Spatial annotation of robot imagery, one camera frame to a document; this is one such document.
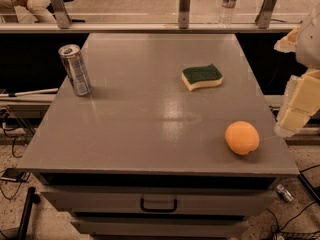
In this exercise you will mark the small silver can on floor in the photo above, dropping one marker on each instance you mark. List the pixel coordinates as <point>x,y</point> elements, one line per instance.
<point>284,193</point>

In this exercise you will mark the grey drawer cabinet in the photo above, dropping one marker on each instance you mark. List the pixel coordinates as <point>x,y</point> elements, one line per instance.
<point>142,134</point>

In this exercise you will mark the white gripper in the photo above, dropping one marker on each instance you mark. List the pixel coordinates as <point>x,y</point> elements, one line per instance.
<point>309,42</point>

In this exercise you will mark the silver redbull can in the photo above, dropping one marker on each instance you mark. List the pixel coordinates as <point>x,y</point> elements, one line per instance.
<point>75,67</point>

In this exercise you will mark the black pole on floor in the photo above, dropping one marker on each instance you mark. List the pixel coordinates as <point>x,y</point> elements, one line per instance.
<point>31,199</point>

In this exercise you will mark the clear plastic water bottle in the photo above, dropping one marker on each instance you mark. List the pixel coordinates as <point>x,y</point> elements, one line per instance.
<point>228,8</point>

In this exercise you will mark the green yellow sponge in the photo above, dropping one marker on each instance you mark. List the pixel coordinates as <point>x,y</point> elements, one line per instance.
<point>202,77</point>

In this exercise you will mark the metal railing frame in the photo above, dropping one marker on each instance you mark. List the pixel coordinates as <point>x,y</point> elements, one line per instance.
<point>163,16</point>

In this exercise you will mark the orange fruit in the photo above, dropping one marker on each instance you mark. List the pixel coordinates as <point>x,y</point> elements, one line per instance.
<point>242,138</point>

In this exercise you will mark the seated person in background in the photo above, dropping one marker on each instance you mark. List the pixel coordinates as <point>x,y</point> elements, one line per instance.
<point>28,0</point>

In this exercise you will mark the black drawer handle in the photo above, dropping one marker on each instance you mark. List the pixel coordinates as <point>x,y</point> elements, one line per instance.
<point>153,206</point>

